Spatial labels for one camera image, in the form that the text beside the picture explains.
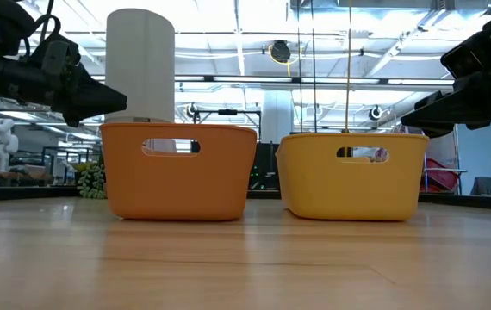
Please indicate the white cylindrical tube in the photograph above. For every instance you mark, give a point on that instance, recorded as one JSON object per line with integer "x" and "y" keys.
{"x": 140, "y": 64}

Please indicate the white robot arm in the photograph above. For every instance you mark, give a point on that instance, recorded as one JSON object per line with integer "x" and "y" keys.
{"x": 0, "y": 142}

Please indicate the black equipment green lights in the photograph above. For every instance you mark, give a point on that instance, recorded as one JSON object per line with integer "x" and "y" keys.
{"x": 265, "y": 168}

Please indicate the yellow plastic bin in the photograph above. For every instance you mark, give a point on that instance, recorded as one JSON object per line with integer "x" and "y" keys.
{"x": 349, "y": 189}

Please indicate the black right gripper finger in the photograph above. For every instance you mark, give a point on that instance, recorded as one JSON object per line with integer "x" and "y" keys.
{"x": 437, "y": 95}
{"x": 443, "y": 116}

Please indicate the black hanging reel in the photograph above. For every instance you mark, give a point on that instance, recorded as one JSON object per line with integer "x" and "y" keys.
{"x": 191, "y": 110}
{"x": 375, "y": 113}

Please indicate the orange plastic bin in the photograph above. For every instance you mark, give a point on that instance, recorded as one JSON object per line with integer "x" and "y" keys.
{"x": 176, "y": 185}

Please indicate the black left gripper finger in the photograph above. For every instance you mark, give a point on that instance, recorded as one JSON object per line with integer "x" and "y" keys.
{"x": 90, "y": 101}

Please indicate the red plastic object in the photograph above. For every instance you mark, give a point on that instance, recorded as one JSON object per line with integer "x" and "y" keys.
{"x": 441, "y": 176}

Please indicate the long ceiling light bar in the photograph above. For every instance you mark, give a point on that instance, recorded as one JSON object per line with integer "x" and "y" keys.
{"x": 314, "y": 80}

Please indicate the black metal stand frame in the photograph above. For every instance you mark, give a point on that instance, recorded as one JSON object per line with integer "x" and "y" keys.
{"x": 227, "y": 112}

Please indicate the dark rounded object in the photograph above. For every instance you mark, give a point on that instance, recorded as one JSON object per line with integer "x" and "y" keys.
{"x": 486, "y": 186}

